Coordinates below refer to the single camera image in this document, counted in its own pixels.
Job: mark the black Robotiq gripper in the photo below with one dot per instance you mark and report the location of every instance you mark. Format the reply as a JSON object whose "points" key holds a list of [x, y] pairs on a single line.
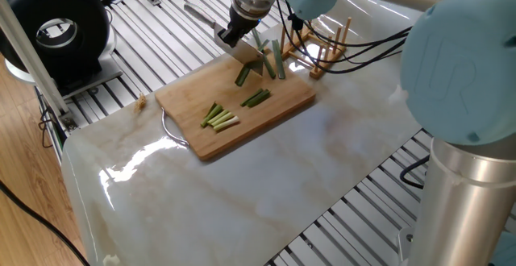
{"points": [[240, 22]]}

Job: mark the steel kitchen knife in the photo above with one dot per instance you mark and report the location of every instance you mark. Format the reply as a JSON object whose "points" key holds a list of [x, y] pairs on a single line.
{"points": [[246, 52]]}

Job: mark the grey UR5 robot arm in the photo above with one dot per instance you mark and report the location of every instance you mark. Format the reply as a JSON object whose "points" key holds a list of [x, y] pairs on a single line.
{"points": [[459, 72]]}

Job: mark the green garlic stalk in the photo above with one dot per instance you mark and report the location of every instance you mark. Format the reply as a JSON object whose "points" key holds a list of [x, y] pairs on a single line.
{"points": [[260, 40]]}

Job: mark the long green garlic leaf piece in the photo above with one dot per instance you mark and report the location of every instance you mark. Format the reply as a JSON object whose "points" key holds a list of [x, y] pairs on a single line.
{"points": [[243, 76], [253, 101], [278, 56]]}

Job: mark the short green garlic leaf piece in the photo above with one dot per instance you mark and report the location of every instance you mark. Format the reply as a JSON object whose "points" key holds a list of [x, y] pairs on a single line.
{"points": [[261, 95]]}

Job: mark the short white garlic piece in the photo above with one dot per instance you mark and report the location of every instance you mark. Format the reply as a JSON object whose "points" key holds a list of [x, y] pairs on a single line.
{"points": [[221, 119], [227, 123]]}

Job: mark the small tan garlic scrap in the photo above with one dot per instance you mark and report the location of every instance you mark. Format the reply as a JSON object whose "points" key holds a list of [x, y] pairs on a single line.
{"points": [[141, 101]]}

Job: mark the bamboo cutting board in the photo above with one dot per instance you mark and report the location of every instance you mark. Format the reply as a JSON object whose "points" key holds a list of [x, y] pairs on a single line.
{"points": [[282, 117]]}

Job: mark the wooden slotted rack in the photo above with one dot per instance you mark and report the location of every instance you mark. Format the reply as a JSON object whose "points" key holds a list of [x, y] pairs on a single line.
{"points": [[326, 52]]}

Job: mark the black round fan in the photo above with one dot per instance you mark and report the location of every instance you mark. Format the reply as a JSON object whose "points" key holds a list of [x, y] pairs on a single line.
{"points": [[85, 20]]}

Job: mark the white marble pattern mat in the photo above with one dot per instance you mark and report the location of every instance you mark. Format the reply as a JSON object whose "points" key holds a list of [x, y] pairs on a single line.
{"points": [[266, 201]]}

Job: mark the aluminium frame post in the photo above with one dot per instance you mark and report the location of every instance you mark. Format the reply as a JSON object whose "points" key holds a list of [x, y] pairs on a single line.
{"points": [[32, 56]]}

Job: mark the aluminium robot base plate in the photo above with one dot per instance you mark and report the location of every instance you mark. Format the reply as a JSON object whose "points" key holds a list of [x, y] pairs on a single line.
{"points": [[411, 250]]}

